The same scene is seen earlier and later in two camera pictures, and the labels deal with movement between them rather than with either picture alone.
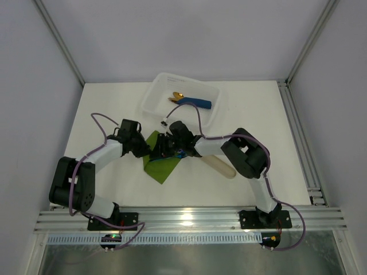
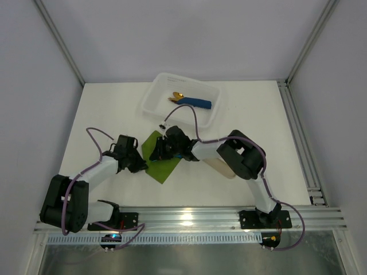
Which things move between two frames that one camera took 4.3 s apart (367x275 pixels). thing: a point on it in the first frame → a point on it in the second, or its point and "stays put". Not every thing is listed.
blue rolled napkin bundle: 199,103 stays put
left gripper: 142,149 → 134,161
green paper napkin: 159,169 stays put
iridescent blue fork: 180,153 stays put
